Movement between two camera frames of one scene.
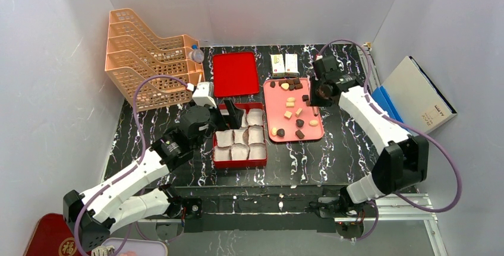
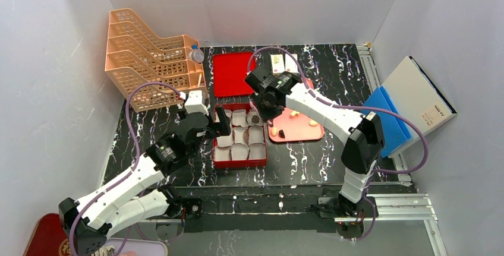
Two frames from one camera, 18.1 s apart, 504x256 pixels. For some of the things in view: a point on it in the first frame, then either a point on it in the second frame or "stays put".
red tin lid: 235,74 stays put
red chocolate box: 245,147 stays put
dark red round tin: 51,236 stays put
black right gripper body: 315,96 → 259,102
